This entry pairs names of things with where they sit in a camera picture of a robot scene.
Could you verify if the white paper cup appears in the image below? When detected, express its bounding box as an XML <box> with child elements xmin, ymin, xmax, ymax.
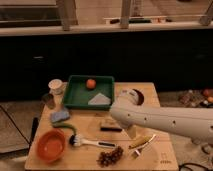
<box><xmin>48</xmin><ymin>79</ymin><xmax>63</xmax><ymax>95</ymax></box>

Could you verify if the yellow banana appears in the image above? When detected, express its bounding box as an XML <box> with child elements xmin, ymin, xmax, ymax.
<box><xmin>129</xmin><ymin>136</ymin><xmax>150</xmax><ymax>149</ymax></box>

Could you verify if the wooden block eraser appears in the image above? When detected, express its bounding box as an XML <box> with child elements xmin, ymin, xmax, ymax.
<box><xmin>100</xmin><ymin>119</ymin><xmax>122</xmax><ymax>132</ymax></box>

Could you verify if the dark red bowl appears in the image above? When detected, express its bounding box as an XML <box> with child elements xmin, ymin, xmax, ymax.
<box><xmin>133</xmin><ymin>89</ymin><xmax>144</xmax><ymax>105</ymax></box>

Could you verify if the black cable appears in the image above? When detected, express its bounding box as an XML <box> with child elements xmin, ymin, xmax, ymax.
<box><xmin>178</xmin><ymin>162</ymin><xmax>213</xmax><ymax>171</ymax></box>

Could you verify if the grey folded cloth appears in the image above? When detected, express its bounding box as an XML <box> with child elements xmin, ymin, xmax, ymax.
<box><xmin>88</xmin><ymin>93</ymin><xmax>111</xmax><ymax>105</ymax></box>

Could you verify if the orange fruit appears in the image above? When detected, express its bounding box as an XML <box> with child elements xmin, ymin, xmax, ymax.
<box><xmin>86</xmin><ymin>79</ymin><xmax>96</xmax><ymax>89</ymax></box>

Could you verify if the green chili pepper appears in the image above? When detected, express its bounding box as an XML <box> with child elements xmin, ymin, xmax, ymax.
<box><xmin>52</xmin><ymin>122</ymin><xmax>76</xmax><ymax>134</ymax></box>

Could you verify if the dark metal can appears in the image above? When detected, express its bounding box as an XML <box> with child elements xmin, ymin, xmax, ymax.
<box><xmin>42</xmin><ymin>93</ymin><xmax>55</xmax><ymax>109</ymax></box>

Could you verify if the bunch of red grapes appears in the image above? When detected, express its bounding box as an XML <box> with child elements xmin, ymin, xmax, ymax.
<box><xmin>97</xmin><ymin>146</ymin><xmax>124</xmax><ymax>167</ymax></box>

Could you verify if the orange red bowl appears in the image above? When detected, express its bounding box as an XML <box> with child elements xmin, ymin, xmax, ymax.
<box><xmin>36</xmin><ymin>129</ymin><xmax>66</xmax><ymax>163</ymax></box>

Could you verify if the blue sponge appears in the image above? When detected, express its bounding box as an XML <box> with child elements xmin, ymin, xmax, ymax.
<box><xmin>50</xmin><ymin>110</ymin><xmax>70</xmax><ymax>123</ymax></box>

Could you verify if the green plastic tray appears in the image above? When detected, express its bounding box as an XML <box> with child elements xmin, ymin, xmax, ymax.
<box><xmin>62</xmin><ymin>75</ymin><xmax>114</xmax><ymax>110</ymax></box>

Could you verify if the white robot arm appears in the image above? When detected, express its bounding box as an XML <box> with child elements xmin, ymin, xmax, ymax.
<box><xmin>109</xmin><ymin>89</ymin><xmax>213</xmax><ymax>144</ymax></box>

